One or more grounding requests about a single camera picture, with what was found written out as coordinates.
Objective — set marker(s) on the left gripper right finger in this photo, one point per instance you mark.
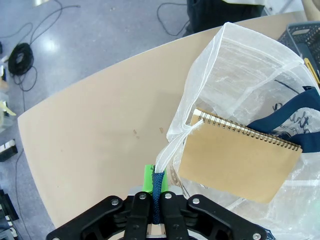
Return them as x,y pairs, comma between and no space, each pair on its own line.
212,220

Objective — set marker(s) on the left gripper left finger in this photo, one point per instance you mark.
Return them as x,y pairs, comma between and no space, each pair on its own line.
100,220

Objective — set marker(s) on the kraft spiral notebook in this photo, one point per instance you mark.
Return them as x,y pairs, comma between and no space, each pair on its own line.
232,165

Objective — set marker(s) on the black box on floor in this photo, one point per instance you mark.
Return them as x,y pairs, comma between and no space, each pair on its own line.
7,150

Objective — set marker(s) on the yellow and black tool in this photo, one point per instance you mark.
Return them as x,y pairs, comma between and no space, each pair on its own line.
312,72

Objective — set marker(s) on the dark grey plastic basket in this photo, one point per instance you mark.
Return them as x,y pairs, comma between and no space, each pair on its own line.
302,37

